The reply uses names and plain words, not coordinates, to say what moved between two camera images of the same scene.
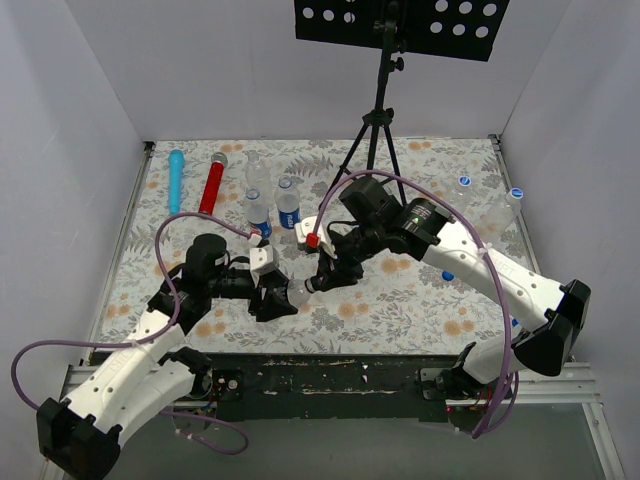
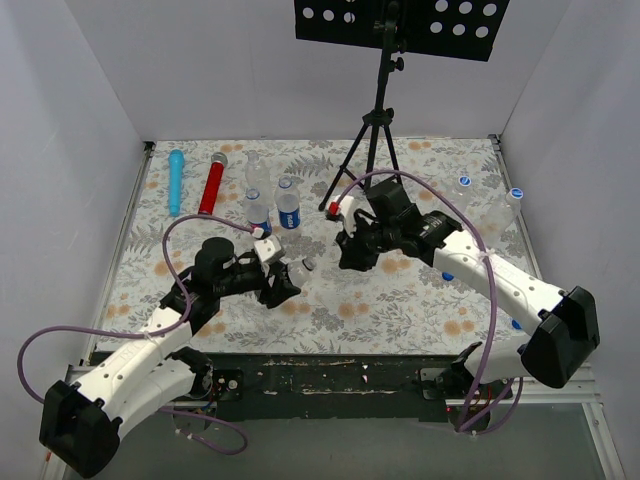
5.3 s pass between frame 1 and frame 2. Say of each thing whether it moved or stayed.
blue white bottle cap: stayed
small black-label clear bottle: moved
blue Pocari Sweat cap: stayed
